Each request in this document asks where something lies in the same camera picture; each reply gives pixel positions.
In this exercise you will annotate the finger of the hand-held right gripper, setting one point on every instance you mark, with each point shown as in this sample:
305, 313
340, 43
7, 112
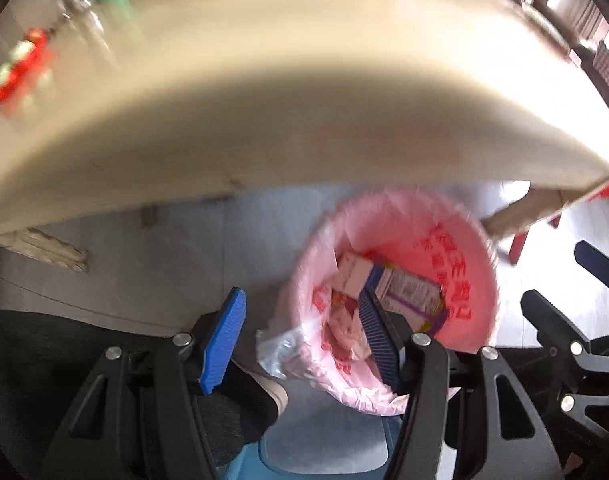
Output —
549, 320
599, 265

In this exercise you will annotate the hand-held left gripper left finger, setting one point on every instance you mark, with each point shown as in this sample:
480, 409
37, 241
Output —
224, 340

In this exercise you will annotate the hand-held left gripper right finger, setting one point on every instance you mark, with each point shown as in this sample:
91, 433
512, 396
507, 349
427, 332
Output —
379, 340

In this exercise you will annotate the purple snack packet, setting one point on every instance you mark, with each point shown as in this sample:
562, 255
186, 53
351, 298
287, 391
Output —
414, 292

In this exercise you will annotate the bin with pink bag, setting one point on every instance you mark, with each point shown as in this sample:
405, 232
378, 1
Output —
464, 240

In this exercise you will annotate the beige shoe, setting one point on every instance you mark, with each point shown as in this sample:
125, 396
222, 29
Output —
274, 392

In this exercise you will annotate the red plastic stool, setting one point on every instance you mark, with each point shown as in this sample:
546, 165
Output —
518, 247

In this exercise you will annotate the blue plastic stool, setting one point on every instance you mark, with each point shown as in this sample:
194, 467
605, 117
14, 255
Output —
324, 452

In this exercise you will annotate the person's black trouser leg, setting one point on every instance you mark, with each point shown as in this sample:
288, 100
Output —
34, 350

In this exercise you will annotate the beige wooden table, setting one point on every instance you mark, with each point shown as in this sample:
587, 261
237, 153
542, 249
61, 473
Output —
309, 85

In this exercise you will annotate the red toy object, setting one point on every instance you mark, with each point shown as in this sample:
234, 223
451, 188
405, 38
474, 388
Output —
14, 87

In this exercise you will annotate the pale green tea cup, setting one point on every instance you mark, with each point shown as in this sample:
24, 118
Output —
5, 72
22, 49

